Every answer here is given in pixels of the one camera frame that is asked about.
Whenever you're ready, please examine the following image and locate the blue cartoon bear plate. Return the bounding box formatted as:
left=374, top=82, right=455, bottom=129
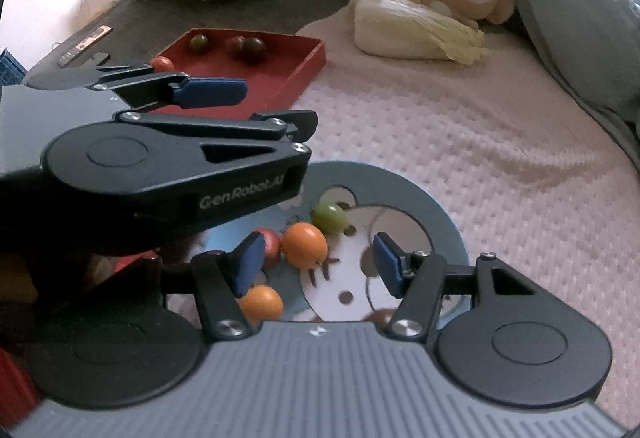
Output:
left=200, top=161, right=473, bottom=334

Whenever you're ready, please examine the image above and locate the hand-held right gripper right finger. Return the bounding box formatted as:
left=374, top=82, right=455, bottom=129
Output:
left=374, top=232, right=546, bottom=344

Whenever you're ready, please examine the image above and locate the blue plastic crate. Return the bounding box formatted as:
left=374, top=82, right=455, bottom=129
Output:
left=0, top=47, right=25, bottom=86

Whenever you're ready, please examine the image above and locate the pink patterned flat strip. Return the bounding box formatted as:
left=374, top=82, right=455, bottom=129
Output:
left=56, top=25, right=113, bottom=68

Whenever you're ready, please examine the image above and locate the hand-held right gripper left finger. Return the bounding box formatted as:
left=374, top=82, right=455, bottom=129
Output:
left=112, top=234, right=266, bottom=342

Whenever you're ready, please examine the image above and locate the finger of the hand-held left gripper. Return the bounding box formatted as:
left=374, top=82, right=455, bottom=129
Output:
left=116, top=109, right=319, bottom=169
left=92, top=64, right=248, bottom=111

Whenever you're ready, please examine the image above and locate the pink quilted mattress pad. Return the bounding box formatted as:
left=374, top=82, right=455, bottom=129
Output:
left=270, top=16, right=640, bottom=424

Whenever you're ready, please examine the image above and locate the red rectangular tray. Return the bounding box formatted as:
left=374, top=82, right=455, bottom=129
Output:
left=100, top=28, right=327, bottom=276

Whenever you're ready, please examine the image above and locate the napa cabbage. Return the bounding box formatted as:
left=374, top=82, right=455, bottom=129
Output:
left=352, top=0, right=491, bottom=66

